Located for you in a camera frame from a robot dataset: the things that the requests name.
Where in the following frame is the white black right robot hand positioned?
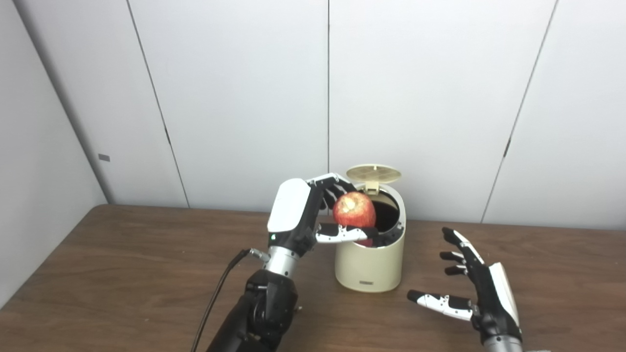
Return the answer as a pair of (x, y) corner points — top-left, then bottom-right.
(407, 227), (523, 345)

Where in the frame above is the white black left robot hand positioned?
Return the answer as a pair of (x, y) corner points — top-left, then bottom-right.
(267, 173), (380, 258)

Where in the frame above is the red apple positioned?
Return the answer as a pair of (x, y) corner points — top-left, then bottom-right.
(333, 191), (377, 247)

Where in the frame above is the round cream bin lid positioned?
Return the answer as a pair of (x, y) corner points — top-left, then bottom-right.
(346, 164), (402, 195)

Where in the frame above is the cream-colored bin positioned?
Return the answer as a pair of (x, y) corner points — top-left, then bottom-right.
(335, 183), (406, 293)

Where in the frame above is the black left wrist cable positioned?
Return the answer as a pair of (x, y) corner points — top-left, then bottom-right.
(190, 248), (270, 352)

